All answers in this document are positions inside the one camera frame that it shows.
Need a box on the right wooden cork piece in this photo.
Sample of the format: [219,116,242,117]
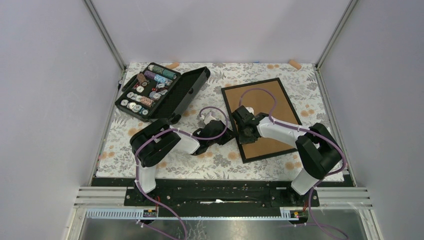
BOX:
[288,59,302,70]

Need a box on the left wooden cork piece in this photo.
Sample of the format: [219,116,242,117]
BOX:
[165,62,180,69]

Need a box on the wooden cork piece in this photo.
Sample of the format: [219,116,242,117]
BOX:
[288,59,302,70]
[165,62,180,69]

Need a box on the black open poker chip case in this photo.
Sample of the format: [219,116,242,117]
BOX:
[114,62,211,124]

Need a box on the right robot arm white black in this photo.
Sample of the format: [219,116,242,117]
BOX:
[231,105,346,206]

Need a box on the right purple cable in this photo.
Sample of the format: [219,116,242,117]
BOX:
[238,88,350,240]

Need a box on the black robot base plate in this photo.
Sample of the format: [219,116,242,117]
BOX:
[91,177,354,218]

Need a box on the black picture frame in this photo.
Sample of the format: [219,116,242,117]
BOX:
[220,77,304,165]

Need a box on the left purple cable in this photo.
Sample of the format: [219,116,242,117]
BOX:
[134,106,230,240]

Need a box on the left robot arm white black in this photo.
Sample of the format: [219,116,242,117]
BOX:
[129,110,235,206]

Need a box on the purple cable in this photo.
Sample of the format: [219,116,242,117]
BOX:
[134,106,230,240]
[238,88,350,240]

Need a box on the floral patterned table mat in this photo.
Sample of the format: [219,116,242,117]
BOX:
[95,63,329,181]

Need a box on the white slotted cable duct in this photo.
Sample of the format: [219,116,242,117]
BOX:
[86,207,301,222]

